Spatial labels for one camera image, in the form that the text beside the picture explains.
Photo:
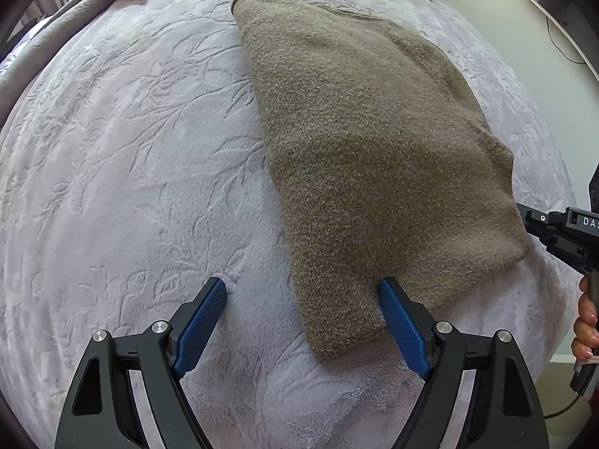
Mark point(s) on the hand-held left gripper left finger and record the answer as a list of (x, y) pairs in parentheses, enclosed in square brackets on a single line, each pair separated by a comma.
[(199, 325)]

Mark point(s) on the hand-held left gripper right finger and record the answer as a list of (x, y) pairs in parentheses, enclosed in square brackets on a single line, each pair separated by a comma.
[(405, 327)]

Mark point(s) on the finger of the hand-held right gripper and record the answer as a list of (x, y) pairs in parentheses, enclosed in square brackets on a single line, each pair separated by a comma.
[(543, 224)]

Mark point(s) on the brown knit sweater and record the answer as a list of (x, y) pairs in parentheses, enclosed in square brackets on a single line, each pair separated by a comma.
[(365, 149)]

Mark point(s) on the person's right hand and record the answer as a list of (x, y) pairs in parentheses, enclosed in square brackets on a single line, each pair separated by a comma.
[(585, 332)]

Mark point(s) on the lavender embossed blanket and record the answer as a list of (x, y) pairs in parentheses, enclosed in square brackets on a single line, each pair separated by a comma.
[(131, 159)]

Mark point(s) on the black monitor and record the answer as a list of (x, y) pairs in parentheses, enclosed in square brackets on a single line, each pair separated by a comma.
[(561, 4)]

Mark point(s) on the grey duvet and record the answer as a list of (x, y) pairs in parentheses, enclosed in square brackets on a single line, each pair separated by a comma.
[(32, 61)]

